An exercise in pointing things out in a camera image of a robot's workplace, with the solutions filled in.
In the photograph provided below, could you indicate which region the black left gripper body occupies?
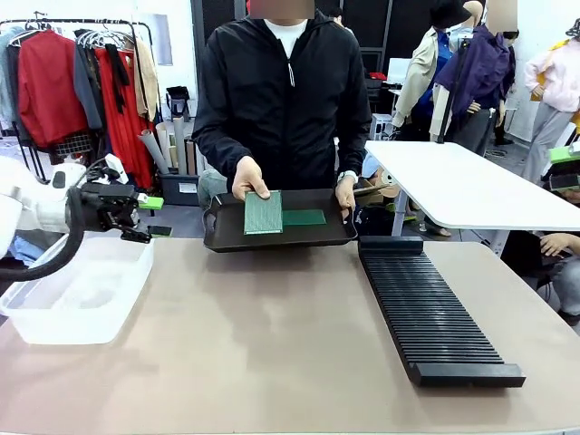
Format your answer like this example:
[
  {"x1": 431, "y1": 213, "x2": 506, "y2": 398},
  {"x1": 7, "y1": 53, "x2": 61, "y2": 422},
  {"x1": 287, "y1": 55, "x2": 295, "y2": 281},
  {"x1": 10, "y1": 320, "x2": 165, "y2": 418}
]
[{"x1": 67, "y1": 180, "x2": 141, "y2": 233}]

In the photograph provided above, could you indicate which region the light grey hanging garment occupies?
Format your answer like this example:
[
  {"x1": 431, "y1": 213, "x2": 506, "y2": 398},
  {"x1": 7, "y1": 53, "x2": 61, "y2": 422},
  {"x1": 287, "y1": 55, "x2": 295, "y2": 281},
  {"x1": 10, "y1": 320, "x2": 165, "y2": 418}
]
[{"x1": 0, "y1": 25, "x2": 24, "y2": 132}]

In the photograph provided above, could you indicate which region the mannequin in pink top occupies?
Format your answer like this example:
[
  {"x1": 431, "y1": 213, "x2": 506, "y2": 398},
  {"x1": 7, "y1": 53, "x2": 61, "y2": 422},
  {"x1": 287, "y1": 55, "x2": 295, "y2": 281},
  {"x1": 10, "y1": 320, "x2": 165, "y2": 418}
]
[{"x1": 524, "y1": 38, "x2": 580, "y2": 185}]

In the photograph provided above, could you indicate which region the seated person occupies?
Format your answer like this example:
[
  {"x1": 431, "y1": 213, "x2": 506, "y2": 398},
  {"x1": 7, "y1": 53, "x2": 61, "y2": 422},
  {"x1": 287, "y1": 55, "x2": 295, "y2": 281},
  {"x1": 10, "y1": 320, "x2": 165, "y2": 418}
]
[{"x1": 538, "y1": 230, "x2": 580, "y2": 321}]

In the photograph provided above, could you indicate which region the person's left forearm black sleeve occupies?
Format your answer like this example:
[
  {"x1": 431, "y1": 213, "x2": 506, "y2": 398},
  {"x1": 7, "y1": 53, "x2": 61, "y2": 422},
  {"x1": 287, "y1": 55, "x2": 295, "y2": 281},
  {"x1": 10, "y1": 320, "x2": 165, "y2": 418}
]
[{"x1": 334, "y1": 120, "x2": 372, "y2": 176}]

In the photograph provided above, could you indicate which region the clear plastic box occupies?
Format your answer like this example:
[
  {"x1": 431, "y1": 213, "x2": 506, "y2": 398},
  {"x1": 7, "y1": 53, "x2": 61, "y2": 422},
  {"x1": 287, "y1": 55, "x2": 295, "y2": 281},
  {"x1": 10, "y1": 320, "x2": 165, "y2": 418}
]
[{"x1": 0, "y1": 235, "x2": 156, "y2": 346}]

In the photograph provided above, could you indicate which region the black clothes rack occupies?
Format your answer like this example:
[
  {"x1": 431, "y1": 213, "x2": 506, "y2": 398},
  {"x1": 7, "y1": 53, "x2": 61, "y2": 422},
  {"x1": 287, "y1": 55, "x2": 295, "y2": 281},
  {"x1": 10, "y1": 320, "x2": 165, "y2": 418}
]
[{"x1": 0, "y1": 16, "x2": 159, "y2": 182}]

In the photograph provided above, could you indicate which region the white wall poster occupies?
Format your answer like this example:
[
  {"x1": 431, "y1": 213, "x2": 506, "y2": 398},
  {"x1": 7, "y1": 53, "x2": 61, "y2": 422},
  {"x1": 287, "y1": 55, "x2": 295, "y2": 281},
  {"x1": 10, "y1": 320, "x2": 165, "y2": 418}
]
[{"x1": 151, "y1": 13, "x2": 174, "y2": 67}]

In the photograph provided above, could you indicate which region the mannequin in purple jacket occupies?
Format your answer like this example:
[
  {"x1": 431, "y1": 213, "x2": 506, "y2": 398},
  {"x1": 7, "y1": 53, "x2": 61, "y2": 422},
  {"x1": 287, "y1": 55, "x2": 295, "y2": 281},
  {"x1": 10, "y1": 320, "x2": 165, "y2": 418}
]
[{"x1": 433, "y1": 22, "x2": 518, "y2": 156}]

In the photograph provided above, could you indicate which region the mannequin in beige coat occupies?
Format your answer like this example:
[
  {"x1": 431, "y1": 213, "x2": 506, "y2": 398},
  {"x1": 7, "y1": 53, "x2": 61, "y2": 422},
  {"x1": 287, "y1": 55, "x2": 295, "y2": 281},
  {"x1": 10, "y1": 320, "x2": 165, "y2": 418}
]
[{"x1": 391, "y1": 0, "x2": 484, "y2": 131}]

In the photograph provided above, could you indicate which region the red dress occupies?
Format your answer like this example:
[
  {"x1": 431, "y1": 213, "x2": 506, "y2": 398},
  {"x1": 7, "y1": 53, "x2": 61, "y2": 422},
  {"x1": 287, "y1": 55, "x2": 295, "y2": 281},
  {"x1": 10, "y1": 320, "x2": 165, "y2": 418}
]
[{"x1": 93, "y1": 47, "x2": 156, "y2": 189}]

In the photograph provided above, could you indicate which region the person's right hand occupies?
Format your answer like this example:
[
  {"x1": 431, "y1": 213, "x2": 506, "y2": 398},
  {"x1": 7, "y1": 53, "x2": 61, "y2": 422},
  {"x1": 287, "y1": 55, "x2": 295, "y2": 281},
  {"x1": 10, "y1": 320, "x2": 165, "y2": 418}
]
[{"x1": 232, "y1": 156, "x2": 272, "y2": 200}]

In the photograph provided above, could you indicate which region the black stool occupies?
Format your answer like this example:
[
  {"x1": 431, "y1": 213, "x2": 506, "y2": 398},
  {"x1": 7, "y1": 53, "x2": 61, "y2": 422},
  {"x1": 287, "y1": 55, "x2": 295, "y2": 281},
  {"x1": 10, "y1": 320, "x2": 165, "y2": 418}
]
[{"x1": 165, "y1": 85, "x2": 192, "y2": 123}]

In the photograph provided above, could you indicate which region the person in black jacket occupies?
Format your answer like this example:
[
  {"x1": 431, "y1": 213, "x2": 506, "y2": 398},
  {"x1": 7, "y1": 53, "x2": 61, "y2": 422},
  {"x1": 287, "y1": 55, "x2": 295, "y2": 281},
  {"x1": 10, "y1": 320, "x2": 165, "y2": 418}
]
[{"x1": 191, "y1": 8, "x2": 372, "y2": 191}]

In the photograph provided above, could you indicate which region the person's left hand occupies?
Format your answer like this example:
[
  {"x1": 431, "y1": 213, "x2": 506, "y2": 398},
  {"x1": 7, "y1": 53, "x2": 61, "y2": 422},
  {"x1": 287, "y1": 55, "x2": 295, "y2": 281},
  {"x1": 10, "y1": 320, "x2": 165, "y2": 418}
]
[{"x1": 334, "y1": 179, "x2": 359, "y2": 222}]

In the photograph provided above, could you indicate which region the black slotted PCB rack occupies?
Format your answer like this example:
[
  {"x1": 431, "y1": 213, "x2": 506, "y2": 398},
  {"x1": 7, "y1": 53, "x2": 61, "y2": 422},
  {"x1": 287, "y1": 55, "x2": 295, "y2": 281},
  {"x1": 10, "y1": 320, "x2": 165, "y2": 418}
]
[{"x1": 357, "y1": 236, "x2": 527, "y2": 389}]

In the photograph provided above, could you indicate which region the person's right forearm black sleeve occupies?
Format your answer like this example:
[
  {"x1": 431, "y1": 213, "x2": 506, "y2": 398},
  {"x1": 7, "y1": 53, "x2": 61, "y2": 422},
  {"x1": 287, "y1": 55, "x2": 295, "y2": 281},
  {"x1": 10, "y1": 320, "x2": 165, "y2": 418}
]
[{"x1": 191, "y1": 121, "x2": 248, "y2": 176}]

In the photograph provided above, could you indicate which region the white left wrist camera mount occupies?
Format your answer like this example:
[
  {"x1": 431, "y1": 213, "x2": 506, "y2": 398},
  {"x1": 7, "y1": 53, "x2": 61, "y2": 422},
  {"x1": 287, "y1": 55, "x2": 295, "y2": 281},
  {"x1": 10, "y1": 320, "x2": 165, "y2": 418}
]
[{"x1": 102, "y1": 152, "x2": 126, "y2": 185}]

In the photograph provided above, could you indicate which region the white table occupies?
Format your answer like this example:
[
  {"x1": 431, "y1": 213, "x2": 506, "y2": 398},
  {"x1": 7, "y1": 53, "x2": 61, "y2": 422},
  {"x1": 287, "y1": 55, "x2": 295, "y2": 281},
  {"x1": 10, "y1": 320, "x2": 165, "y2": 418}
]
[{"x1": 364, "y1": 140, "x2": 580, "y2": 232}]

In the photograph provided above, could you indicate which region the black plastic tray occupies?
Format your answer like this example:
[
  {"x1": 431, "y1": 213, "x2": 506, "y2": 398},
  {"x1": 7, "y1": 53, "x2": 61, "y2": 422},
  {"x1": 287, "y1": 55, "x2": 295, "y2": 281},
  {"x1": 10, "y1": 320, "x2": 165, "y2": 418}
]
[{"x1": 202, "y1": 188, "x2": 360, "y2": 254}]

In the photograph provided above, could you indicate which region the grey clothing pile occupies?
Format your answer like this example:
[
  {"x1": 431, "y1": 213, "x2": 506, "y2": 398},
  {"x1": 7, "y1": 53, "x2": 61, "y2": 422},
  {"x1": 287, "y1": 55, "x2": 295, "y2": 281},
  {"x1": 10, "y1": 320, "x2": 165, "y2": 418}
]
[{"x1": 11, "y1": 219, "x2": 64, "y2": 269}]

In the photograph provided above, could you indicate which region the black office chair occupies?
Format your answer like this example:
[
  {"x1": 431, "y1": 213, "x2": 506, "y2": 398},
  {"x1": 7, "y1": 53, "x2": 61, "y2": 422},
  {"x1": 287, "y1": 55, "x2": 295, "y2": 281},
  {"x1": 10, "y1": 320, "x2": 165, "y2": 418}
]
[{"x1": 364, "y1": 75, "x2": 393, "y2": 114}]

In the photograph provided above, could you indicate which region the dark storage bin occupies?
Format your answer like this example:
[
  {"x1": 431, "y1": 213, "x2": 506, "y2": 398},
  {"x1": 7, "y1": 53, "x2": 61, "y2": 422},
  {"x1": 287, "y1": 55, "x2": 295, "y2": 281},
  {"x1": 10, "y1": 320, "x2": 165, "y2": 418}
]
[{"x1": 158, "y1": 171, "x2": 201, "y2": 207}]

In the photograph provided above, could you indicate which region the beige paper roll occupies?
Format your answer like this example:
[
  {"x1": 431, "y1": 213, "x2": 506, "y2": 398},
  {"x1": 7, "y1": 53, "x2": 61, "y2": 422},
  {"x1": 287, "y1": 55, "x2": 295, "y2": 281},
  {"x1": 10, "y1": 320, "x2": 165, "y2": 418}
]
[{"x1": 173, "y1": 115, "x2": 188, "y2": 176}]

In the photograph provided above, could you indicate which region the beige hanging garment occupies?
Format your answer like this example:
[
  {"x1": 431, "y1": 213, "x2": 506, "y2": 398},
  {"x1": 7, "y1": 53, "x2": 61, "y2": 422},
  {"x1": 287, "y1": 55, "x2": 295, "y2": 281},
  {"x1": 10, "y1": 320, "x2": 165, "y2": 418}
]
[{"x1": 132, "y1": 38, "x2": 160, "y2": 121}]

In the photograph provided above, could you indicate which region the grey table leg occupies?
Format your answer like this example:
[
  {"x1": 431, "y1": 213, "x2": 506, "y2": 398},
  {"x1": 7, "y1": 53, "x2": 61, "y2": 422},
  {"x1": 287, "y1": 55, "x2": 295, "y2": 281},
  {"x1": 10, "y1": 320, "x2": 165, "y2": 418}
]
[{"x1": 390, "y1": 185, "x2": 410, "y2": 239}]

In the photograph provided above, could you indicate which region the red jacket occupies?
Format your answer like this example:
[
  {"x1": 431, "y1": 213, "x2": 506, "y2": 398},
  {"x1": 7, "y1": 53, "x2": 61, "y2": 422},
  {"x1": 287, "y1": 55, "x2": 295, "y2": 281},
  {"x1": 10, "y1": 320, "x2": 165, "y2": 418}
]
[{"x1": 17, "y1": 30, "x2": 88, "y2": 149}]

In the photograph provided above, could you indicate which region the white computer case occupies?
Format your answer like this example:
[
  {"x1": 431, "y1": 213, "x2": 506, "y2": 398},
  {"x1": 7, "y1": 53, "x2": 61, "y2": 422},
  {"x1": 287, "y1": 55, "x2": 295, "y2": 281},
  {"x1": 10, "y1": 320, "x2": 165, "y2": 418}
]
[{"x1": 370, "y1": 112, "x2": 395, "y2": 140}]

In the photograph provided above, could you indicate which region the grey paper roll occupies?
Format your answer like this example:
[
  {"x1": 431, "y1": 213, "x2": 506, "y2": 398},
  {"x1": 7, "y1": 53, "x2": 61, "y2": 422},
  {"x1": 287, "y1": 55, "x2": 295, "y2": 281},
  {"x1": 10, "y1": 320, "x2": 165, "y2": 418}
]
[{"x1": 137, "y1": 129, "x2": 169, "y2": 176}]

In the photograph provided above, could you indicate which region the black scarf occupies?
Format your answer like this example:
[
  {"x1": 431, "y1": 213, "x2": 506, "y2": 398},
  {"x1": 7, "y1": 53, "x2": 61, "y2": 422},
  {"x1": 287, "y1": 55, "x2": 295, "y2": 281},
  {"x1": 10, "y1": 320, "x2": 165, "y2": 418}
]
[{"x1": 104, "y1": 43, "x2": 131, "y2": 114}]

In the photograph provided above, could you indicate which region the green PCB board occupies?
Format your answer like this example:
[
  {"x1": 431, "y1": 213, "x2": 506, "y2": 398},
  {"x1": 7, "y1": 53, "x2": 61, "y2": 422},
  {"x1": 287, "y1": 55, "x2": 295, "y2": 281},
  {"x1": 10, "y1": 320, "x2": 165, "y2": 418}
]
[
  {"x1": 243, "y1": 189, "x2": 285, "y2": 236},
  {"x1": 283, "y1": 209, "x2": 327, "y2": 227}
]

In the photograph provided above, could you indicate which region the black hat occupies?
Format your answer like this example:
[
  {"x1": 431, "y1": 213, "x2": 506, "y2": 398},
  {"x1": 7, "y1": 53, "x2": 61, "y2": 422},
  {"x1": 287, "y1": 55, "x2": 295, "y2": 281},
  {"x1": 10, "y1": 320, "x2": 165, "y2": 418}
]
[{"x1": 429, "y1": 0, "x2": 473, "y2": 31}]

